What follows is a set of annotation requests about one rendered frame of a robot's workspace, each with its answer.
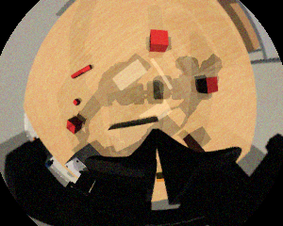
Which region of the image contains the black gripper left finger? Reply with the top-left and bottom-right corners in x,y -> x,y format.
85,128 -> 158,201

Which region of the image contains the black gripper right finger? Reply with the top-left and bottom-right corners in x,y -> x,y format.
156,128 -> 242,206

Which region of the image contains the brown square block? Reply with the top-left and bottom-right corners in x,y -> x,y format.
183,135 -> 205,152

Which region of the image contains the red cylinder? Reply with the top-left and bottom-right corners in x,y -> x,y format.
71,64 -> 92,79

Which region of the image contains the tan board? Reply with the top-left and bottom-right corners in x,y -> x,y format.
108,118 -> 160,154

